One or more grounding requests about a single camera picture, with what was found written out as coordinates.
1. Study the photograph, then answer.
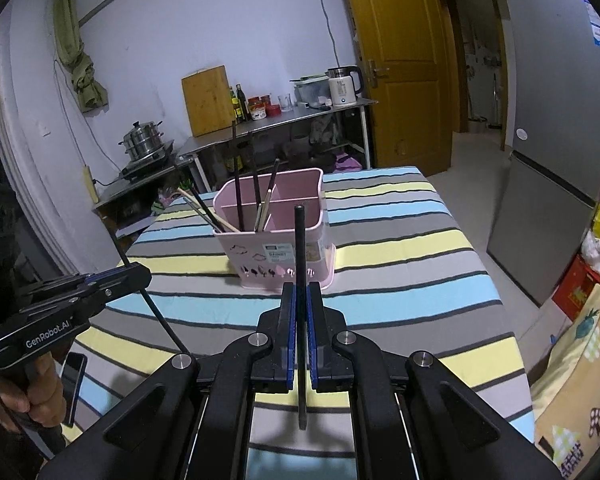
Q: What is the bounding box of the green cloth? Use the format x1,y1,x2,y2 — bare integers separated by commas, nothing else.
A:
54,0,108,113

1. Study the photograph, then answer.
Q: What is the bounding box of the grey rag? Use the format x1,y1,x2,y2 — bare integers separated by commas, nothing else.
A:
307,117,333,144

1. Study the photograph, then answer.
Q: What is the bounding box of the steel kitchen counter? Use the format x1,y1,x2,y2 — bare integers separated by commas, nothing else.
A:
92,97,380,241

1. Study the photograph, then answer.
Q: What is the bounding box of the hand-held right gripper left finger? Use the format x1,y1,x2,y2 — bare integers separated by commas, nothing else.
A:
37,282,298,480

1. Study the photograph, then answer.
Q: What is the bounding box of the beige power strip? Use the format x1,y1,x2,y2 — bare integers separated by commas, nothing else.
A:
82,165,98,206

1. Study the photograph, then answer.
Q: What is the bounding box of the yellow wooden door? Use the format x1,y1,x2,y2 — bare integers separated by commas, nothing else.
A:
339,0,461,177

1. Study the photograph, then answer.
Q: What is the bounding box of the pink plastic utensil holder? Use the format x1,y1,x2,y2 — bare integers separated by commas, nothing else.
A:
212,167,337,292

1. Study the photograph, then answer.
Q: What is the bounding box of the white electric kettle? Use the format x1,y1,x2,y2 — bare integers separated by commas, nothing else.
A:
326,66,365,107

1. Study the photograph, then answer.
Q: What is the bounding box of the steel steamer pot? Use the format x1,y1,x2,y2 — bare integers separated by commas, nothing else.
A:
122,121,167,163

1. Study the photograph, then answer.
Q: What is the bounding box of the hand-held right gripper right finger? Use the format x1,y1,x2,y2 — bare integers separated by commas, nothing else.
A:
305,281,566,480

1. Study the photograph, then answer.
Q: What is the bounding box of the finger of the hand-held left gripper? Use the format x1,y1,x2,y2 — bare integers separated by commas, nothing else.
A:
19,262,153,327
27,266,132,297

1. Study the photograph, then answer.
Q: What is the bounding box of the black smartphone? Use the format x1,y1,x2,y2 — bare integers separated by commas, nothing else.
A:
57,352,88,428

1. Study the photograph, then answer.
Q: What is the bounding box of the striped tablecloth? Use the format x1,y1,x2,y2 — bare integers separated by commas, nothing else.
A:
72,166,536,480

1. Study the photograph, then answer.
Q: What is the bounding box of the black induction cooker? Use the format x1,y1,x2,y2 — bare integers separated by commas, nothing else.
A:
117,140,178,181

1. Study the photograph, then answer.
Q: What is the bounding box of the grey plastic storage box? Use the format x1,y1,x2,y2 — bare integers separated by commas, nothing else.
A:
290,75,331,108

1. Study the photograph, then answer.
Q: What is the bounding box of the dark oil bottle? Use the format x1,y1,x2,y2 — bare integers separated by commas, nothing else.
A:
235,83,251,122

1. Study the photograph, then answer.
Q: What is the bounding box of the wooden cutting board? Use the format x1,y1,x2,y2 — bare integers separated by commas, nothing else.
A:
181,65,233,138

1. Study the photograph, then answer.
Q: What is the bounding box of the red crate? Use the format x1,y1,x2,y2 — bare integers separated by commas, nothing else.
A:
551,254,600,322

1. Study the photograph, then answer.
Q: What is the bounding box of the cream printed storage bag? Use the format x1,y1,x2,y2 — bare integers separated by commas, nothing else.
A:
529,280,600,480

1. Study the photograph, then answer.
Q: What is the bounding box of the grey refrigerator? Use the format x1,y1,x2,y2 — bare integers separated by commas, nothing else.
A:
486,0,600,307

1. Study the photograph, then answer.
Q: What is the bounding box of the light wooden chopstick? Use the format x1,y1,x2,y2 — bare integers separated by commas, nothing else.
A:
176,187,242,235
254,187,273,233

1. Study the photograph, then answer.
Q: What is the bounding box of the person's left hand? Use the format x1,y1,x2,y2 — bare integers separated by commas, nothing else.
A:
0,354,66,434

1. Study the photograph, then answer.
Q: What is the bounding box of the purple cloth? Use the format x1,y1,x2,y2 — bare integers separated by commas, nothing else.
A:
332,152,363,173

